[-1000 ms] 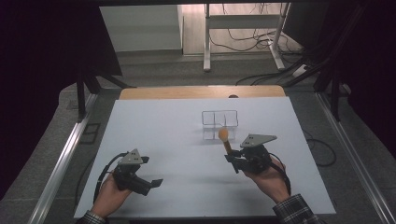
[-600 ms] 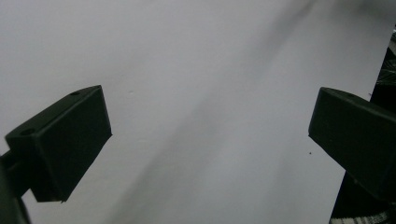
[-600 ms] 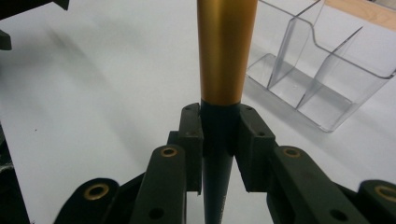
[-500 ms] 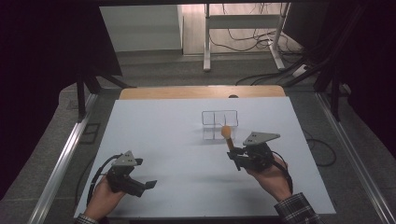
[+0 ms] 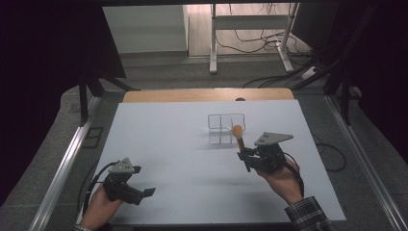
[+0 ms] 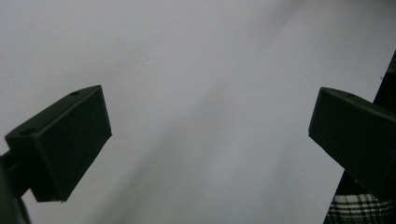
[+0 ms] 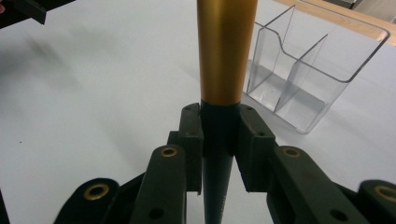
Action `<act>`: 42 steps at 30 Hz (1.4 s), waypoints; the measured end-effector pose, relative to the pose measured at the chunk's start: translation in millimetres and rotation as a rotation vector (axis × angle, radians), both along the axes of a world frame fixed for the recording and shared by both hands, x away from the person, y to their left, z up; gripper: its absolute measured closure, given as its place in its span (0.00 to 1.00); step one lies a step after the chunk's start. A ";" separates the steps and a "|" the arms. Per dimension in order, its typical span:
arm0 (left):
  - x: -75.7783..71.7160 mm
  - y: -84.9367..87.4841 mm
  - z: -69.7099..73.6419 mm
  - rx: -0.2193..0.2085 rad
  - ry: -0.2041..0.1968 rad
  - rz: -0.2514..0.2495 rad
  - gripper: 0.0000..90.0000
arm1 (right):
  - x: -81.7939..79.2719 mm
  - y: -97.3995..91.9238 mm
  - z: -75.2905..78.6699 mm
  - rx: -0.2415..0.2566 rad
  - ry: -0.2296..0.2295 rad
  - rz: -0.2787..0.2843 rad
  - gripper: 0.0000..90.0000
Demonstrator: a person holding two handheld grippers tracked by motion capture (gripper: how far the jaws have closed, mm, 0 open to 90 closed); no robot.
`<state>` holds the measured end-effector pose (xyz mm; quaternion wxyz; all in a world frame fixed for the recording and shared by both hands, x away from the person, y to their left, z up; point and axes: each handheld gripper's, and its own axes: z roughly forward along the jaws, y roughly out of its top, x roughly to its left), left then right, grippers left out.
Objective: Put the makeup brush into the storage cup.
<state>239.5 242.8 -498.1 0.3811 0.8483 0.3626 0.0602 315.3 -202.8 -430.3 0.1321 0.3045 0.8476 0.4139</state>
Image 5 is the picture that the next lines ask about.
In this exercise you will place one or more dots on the white cabinet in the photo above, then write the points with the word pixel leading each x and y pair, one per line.
pixel 144 29

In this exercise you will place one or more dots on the plaid shirt sleeve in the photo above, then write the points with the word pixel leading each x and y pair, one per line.
pixel 309 216

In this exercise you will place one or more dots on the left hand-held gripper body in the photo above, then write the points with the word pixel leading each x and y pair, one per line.
pixel 120 187

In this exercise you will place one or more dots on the makeup brush with gold ferrule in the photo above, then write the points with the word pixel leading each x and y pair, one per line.
pixel 238 131

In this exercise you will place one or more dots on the person's right hand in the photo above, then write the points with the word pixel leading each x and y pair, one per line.
pixel 285 183

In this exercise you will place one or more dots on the black metal stand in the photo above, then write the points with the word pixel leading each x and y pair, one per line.
pixel 84 99
pixel 344 96

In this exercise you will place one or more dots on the dark table grommet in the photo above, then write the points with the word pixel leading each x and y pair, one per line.
pixel 240 99

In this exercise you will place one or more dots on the white table mat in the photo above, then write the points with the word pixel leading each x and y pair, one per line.
pixel 179 138

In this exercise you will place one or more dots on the clear acrylic organizer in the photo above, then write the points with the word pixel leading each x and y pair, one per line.
pixel 219 126

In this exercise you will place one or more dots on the person's left hand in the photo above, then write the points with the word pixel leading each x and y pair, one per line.
pixel 99 208

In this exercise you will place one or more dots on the white power strip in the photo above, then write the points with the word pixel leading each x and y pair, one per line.
pixel 309 73

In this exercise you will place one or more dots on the aluminium rail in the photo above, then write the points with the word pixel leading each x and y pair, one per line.
pixel 362 160
pixel 64 166

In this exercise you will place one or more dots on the white desk frame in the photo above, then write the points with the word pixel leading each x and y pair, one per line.
pixel 248 21

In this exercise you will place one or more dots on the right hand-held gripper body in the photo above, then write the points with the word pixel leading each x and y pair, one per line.
pixel 267 159

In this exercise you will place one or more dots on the black curtain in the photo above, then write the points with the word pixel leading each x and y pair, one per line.
pixel 38 80
pixel 385 80

